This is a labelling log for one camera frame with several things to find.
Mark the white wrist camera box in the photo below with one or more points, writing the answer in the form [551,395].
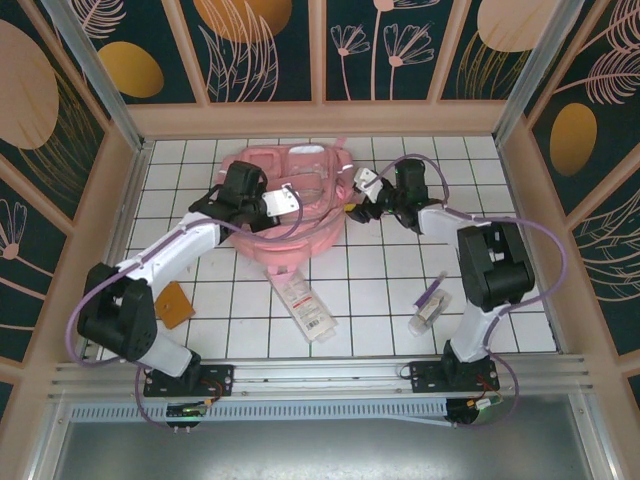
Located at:
[280,201]
[365,179]

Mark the grey metal sheet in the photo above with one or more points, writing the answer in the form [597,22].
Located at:
[320,450]

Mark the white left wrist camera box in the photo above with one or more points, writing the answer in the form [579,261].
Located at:
[280,201]

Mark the aluminium mounting rail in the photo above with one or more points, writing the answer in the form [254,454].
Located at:
[320,375]

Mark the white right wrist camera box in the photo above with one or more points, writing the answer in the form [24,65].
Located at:
[365,179]

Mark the aluminium frame post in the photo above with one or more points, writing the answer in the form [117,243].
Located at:
[537,67]
[95,70]

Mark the small clear plastic box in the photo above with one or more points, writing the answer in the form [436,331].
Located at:
[430,317]

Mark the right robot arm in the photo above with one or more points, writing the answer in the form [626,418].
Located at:
[495,270]

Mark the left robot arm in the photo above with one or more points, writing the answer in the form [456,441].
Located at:
[120,320]

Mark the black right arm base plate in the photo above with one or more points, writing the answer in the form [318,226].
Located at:
[425,377]

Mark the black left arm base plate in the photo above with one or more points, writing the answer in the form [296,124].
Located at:
[215,380]

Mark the orange card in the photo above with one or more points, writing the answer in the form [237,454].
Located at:
[174,305]

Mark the purple pen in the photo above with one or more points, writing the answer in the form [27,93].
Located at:
[429,291]

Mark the pink backpack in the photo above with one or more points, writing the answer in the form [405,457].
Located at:
[300,235]

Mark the clear plastic stationery pack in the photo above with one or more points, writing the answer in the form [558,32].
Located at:
[302,305]

